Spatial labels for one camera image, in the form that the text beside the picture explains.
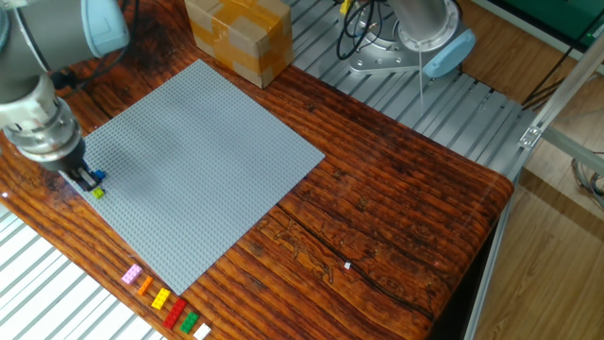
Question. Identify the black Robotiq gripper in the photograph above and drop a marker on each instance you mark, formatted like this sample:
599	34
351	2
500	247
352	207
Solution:
66	160

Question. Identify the long blue Lego brick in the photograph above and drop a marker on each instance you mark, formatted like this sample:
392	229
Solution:
99	175

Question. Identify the small lime Lego brick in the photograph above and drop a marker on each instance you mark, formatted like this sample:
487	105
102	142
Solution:
98	193

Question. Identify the pink Lego brick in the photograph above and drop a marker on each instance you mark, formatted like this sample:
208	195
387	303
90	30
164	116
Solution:
131	274

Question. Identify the grey Lego baseplate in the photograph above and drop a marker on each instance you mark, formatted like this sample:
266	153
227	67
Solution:
203	179

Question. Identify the thin orange Lego brick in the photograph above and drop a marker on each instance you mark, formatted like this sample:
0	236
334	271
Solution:
145	285

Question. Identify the yellow Lego brick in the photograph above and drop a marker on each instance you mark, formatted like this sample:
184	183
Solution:
161	298

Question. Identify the long red Lego brick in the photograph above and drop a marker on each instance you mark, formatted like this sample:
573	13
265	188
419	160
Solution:
174	313

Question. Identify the green Lego brick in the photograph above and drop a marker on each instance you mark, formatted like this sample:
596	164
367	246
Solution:
189	322

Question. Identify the wide white Lego brick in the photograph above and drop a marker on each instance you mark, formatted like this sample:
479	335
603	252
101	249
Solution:
202	332

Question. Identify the taped cardboard box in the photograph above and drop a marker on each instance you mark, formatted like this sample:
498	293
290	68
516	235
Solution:
240	38

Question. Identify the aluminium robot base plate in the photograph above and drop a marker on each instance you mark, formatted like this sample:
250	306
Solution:
377	61

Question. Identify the aluminium frame beam with bracket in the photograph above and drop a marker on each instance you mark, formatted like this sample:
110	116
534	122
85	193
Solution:
566	90

